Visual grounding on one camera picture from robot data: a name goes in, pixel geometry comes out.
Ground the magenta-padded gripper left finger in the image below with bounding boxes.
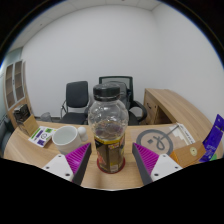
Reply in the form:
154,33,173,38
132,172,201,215
42,142,93,186

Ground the brown cardboard box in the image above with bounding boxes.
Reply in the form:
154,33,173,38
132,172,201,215
22,114,40,137

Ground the black padded office chair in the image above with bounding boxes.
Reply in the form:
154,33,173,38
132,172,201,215
59,80,91,125

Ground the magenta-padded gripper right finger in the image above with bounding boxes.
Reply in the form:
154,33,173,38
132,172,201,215
131,142,184,186

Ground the black mesh-back office chair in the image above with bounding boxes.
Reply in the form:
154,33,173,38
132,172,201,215
98,75,148,126

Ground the grey backpack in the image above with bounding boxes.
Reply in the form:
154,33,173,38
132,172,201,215
113,80,130,111

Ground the wooden side desk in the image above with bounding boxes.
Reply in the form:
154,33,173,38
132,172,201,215
139,87,224,148

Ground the purple packet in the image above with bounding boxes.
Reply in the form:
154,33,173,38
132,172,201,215
199,113,224,163

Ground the wooden glass-door cabinet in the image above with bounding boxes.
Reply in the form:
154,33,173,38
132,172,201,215
2,59,33,129

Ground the white printed sticker sheet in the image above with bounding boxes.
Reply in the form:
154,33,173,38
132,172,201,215
28,125,58,148

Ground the orange cardboard box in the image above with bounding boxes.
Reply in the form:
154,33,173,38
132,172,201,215
169,139,207,169

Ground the clear black-capped drink bottle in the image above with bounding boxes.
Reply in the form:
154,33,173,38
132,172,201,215
87,82,130,174

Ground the grey waste bin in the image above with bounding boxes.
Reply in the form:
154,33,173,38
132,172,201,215
39,112,53,123

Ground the white and grey mug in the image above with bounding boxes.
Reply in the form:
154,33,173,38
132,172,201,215
51,125,89,155

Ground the black sofa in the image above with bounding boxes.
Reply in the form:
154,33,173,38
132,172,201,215
0,116,14,158

